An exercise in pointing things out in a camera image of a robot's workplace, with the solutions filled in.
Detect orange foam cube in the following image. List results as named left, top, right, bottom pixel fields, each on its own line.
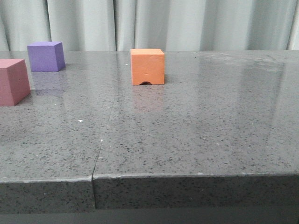
left=130, top=49, right=165, bottom=85

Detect grey pleated curtain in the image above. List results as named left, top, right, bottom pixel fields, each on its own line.
left=0, top=0, right=299, bottom=51

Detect purple foam cube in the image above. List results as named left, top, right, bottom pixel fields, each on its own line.
left=27, top=42, right=65, bottom=72

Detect red foam cube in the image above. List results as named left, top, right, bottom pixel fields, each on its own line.
left=0, top=59, right=30, bottom=106

